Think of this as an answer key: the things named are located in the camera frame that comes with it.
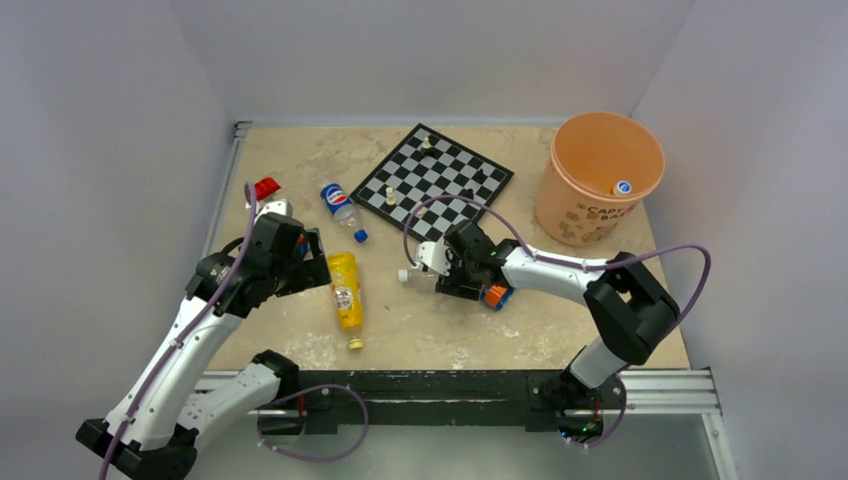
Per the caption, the orange drink bottle blue label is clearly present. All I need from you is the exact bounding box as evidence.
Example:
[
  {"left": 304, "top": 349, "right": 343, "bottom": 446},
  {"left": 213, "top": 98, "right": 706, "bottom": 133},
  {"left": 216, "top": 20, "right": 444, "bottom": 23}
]
[{"left": 610, "top": 180, "right": 633, "bottom": 196}]

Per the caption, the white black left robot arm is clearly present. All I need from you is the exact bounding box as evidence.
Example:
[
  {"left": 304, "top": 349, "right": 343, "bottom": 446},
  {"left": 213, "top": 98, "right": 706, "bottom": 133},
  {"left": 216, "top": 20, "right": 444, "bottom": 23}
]
[{"left": 75, "top": 212, "right": 330, "bottom": 479}]

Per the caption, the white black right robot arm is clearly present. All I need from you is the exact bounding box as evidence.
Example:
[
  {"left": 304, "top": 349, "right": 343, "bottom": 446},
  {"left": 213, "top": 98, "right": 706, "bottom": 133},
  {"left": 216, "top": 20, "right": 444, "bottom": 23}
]
[{"left": 415, "top": 221, "right": 680, "bottom": 407}]

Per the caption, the orange plastic bin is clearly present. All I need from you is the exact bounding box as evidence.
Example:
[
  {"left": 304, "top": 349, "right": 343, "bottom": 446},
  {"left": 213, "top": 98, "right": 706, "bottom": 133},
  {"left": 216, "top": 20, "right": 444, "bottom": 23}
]
[{"left": 534, "top": 112, "right": 666, "bottom": 246}]

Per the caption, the orange blue toy car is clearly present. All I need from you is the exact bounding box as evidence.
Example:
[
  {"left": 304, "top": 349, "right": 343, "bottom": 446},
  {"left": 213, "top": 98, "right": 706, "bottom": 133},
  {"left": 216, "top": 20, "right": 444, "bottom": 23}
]
[{"left": 479, "top": 284, "right": 514, "bottom": 312}]

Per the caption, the yellow juice bottle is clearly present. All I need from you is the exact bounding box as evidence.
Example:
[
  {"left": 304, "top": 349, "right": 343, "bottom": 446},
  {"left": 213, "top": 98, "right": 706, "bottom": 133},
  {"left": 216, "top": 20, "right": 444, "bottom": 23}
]
[{"left": 327, "top": 252, "right": 364, "bottom": 351}]

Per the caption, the clear empty plastic bottle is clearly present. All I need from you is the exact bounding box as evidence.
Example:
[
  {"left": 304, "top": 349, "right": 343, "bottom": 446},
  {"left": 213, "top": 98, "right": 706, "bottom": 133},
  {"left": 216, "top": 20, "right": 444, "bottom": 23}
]
[{"left": 398, "top": 267, "right": 440, "bottom": 293}]

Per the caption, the red toy block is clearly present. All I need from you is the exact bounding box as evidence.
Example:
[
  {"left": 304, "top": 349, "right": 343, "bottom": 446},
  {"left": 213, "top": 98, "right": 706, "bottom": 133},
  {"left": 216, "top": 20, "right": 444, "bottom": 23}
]
[{"left": 254, "top": 177, "right": 281, "bottom": 201}]

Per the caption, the blue pepsi bottle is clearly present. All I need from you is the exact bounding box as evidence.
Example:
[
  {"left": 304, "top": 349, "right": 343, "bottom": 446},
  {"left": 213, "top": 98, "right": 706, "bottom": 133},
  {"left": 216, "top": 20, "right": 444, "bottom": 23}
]
[{"left": 320, "top": 183, "right": 368, "bottom": 243}]

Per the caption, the white chess piece left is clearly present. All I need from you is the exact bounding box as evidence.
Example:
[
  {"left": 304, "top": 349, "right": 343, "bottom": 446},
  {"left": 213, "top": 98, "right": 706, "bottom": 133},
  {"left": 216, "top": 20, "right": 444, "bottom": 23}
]
[{"left": 385, "top": 187, "right": 396, "bottom": 206}]

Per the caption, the black white chessboard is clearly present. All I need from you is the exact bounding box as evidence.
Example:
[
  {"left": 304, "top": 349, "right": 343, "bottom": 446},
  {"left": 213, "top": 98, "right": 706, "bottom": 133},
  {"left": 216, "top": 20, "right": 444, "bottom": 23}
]
[{"left": 348, "top": 124, "right": 513, "bottom": 242}]

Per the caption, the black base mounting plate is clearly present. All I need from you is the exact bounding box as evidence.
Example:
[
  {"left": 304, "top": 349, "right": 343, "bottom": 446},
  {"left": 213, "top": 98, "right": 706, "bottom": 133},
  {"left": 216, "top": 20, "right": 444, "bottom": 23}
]
[{"left": 258, "top": 369, "right": 627, "bottom": 441}]

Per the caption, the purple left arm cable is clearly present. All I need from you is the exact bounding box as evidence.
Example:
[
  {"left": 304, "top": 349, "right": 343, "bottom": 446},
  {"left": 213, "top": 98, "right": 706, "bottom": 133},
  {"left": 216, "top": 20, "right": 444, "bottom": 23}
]
[{"left": 97, "top": 180, "right": 260, "bottom": 480}]

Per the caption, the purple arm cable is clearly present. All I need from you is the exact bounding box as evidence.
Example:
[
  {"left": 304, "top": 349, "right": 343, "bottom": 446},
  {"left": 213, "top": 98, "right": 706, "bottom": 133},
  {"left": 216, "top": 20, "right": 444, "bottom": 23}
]
[
  {"left": 97, "top": 180, "right": 260, "bottom": 480},
  {"left": 402, "top": 194, "right": 712, "bottom": 339}
]

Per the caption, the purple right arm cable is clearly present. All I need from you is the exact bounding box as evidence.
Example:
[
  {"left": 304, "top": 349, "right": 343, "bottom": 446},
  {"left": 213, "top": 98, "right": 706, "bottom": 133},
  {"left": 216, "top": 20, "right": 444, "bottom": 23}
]
[{"left": 402, "top": 194, "right": 712, "bottom": 339}]

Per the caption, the aluminium table frame rail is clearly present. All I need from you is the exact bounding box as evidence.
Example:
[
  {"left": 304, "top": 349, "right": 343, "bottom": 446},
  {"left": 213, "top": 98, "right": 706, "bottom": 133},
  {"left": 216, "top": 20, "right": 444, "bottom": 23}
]
[{"left": 199, "top": 121, "right": 254, "bottom": 259}]

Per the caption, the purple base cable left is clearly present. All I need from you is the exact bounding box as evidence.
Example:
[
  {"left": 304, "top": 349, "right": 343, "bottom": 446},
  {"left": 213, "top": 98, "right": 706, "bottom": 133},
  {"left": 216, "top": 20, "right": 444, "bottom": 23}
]
[{"left": 256, "top": 384, "right": 370, "bottom": 464}]

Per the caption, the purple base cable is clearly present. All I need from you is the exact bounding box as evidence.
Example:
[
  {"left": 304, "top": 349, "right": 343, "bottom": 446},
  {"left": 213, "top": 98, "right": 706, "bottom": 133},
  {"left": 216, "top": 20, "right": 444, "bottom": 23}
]
[
  {"left": 256, "top": 384, "right": 370, "bottom": 464},
  {"left": 563, "top": 377, "right": 627, "bottom": 450}
]

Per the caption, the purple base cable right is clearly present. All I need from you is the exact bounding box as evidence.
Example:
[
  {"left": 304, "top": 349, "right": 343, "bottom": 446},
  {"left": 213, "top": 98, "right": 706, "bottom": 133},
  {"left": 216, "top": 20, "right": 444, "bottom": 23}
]
[{"left": 563, "top": 377, "right": 627, "bottom": 450}]

